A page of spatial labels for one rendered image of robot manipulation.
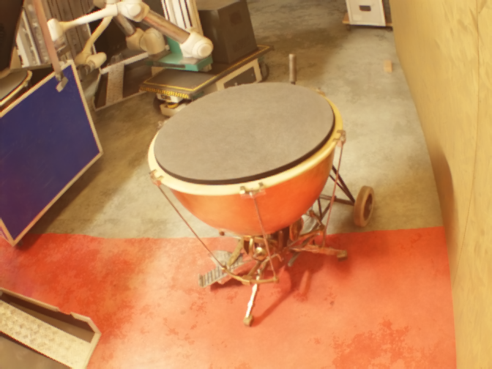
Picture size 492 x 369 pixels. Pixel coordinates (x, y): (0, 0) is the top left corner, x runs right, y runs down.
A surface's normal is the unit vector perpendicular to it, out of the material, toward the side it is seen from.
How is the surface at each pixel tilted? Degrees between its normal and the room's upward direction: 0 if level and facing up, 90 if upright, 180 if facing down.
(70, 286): 0
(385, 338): 0
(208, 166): 0
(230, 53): 90
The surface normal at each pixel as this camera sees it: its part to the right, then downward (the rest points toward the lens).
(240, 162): -0.18, -0.77
